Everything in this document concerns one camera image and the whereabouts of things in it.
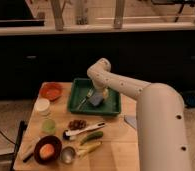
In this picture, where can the silver fork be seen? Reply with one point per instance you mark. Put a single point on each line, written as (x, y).
(88, 95)

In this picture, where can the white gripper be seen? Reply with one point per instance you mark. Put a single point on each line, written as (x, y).
(104, 93)

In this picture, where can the black table leg bar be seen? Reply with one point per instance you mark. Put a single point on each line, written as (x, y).
(21, 129)

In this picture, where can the black handled knife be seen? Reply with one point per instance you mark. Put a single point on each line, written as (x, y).
(29, 153)

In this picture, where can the orange fruit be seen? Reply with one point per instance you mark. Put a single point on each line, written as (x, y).
(46, 151)

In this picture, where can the silver metal cup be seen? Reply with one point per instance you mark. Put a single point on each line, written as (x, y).
(67, 155)

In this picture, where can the orange bowl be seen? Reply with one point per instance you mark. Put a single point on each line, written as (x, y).
(51, 91)

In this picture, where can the white round container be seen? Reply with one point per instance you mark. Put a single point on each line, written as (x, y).
(42, 106)

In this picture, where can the brown food pile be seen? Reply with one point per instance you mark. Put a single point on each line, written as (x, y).
(77, 124)

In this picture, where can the blue sponge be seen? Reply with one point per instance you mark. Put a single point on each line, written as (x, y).
(96, 99)

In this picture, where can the green plastic tray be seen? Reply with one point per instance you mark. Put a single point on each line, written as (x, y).
(80, 87)

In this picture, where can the green plastic cup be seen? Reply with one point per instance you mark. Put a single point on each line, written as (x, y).
(48, 127)

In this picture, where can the green vegetable piece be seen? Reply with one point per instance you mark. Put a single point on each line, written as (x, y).
(92, 136)

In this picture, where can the blue gray cloth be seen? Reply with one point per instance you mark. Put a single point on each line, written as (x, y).
(131, 120)

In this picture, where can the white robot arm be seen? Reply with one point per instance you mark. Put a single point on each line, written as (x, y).
(162, 139)

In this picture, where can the yellow vegetable piece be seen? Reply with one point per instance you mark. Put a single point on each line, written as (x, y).
(87, 148)

